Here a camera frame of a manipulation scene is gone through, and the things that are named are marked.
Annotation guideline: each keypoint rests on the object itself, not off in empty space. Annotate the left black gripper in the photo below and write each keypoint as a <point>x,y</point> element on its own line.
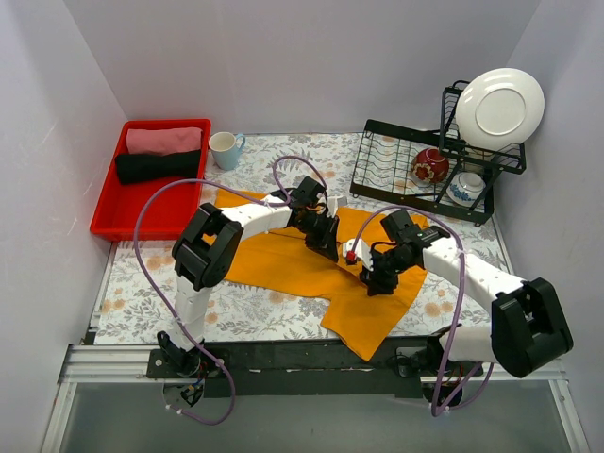
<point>326,234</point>

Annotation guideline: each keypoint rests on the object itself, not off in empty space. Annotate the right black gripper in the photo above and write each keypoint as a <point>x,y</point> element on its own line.
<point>378,276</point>

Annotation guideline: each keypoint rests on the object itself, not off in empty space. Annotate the orange t shirt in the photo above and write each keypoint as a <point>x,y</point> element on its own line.
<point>280,261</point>

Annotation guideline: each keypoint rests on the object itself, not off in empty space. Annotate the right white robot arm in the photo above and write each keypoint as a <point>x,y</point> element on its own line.
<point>527,328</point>

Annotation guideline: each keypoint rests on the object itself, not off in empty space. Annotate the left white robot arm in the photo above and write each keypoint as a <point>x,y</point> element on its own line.
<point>205,250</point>

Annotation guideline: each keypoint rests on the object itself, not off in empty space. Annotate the floral table mat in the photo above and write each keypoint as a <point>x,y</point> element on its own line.
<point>132,313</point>

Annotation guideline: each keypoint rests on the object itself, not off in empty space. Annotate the white blue floral bowl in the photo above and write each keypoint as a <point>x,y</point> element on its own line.
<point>465,188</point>

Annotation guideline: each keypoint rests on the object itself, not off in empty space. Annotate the red floral bowl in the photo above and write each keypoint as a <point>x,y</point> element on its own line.
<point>428,167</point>

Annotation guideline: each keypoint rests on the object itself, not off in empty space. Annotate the light blue mug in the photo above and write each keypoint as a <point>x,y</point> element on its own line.
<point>226,149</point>

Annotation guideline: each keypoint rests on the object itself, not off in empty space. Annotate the pink rolled t shirt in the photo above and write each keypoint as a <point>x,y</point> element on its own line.
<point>163,141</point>

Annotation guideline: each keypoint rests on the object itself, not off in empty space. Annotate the black rolled t shirt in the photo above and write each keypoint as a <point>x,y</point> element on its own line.
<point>137,168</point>

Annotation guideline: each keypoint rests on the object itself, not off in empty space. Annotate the red plastic bin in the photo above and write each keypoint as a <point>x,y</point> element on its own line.
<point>119,205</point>

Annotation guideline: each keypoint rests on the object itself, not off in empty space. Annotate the white plate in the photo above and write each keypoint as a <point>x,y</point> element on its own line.
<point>501,107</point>

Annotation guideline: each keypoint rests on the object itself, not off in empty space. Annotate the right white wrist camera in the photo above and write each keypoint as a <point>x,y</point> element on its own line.
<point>355,251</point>

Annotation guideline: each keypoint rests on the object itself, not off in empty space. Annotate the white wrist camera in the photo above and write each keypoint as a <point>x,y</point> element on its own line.
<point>355,251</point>
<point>333,203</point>

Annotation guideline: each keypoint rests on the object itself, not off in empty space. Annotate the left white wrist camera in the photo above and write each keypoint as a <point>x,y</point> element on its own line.
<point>333,203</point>

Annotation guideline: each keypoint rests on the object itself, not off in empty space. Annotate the black wire dish rack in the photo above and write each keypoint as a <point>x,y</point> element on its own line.
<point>382,168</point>

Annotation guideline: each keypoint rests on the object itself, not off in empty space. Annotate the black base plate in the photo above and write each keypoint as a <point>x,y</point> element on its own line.
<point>289,367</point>

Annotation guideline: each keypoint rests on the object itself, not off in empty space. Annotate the aluminium rail frame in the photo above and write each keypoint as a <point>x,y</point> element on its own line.
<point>90,363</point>

